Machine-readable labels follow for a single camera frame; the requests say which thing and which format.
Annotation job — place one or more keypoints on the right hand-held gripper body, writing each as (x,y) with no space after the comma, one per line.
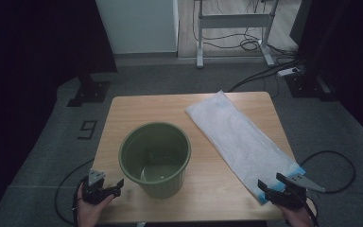
(291,197)

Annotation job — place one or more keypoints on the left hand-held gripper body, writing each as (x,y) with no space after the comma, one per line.
(94,192)

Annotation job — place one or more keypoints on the green plastic bin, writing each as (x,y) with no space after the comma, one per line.
(170,186)

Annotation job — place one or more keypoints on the white plastic bag blue strip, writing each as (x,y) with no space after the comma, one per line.
(233,135)

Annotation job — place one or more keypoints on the person's right hand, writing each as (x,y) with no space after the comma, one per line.
(299,217)

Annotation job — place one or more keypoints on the person's left hand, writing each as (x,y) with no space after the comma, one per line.
(89,214)

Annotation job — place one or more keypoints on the black stand base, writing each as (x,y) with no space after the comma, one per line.
(89,91)
(305,86)

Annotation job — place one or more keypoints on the white power strip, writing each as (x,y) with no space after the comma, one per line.
(287,72)

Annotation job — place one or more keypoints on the black curtain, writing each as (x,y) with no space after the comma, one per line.
(28,63)
(353,47)

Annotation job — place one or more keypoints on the white cabinet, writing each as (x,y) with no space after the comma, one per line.
(138,25)

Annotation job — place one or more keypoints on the white metal desk frame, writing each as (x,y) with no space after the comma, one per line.
(233,21)

